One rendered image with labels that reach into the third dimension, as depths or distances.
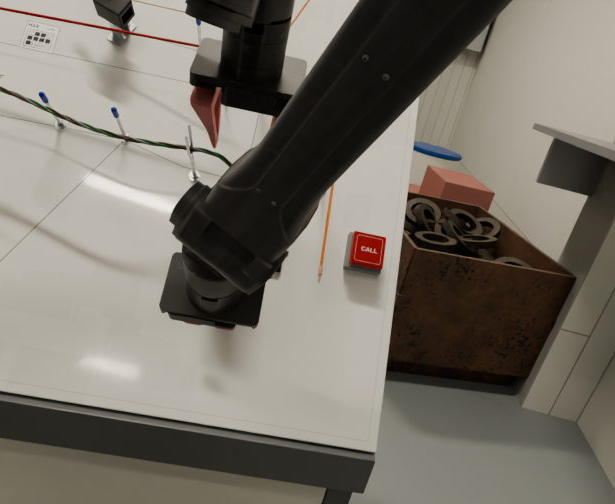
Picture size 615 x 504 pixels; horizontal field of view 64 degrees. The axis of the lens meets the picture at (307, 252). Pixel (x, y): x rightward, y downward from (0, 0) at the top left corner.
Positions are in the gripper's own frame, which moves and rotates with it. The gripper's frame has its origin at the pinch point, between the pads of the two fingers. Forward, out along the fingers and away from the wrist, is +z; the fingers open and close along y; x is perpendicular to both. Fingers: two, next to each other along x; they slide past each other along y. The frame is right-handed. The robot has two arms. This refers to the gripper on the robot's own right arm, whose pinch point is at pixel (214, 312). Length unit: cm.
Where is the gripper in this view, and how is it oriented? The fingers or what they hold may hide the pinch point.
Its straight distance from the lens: 61.1
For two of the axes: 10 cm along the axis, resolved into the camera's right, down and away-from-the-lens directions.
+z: -1.8, 3.8, 9.1
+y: -9.8, -1.9, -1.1
